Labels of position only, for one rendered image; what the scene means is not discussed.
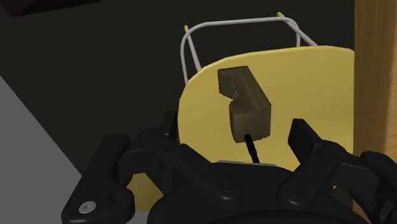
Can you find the olive angular block with black stick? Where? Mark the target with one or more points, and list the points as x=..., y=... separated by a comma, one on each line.
x=248, y=114

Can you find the light wooden furniture panel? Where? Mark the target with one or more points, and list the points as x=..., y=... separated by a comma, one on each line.
x=375, y=77

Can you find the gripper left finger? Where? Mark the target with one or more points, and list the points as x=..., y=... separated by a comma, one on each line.
x=198, y=173

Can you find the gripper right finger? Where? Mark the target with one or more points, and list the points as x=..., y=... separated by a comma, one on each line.
x=313, y=145

